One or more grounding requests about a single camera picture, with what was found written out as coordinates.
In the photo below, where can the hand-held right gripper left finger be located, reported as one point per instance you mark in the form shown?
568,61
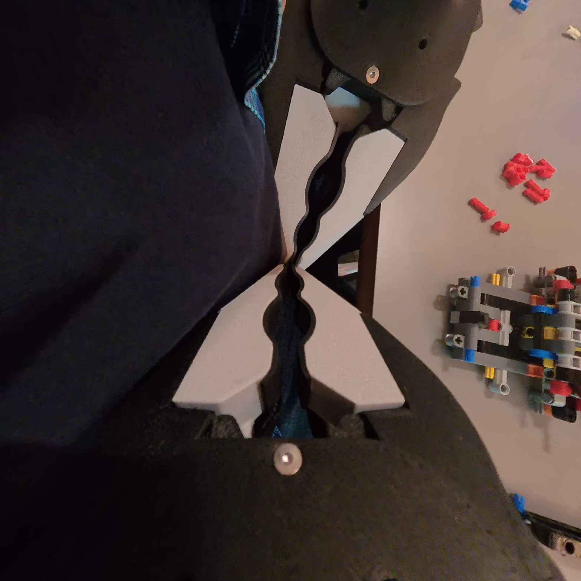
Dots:
227,363

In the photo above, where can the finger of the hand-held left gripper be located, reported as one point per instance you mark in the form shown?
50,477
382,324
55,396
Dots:
367,177
299,150

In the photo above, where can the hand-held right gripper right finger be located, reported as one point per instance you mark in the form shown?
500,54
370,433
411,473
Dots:
349,363

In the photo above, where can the red lego pin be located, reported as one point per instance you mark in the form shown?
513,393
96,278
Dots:
500,226
480,208

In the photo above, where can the blue lego pin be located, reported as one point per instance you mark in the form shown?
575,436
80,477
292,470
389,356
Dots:
519,4

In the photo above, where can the pile of red lego pins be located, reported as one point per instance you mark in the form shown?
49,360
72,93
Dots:
526,174

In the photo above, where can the multicoloured lego assembly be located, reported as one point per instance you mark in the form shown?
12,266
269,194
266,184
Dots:
513,336

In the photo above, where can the beige lego piece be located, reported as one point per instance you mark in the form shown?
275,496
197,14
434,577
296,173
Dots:
573,31

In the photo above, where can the person's blue jeans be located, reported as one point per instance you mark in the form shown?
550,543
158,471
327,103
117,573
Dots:
290,408

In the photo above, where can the blue plaid shirt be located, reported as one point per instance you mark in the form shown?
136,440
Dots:
258,45

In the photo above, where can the black lego frame blue pins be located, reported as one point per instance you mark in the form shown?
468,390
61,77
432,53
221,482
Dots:
556,533

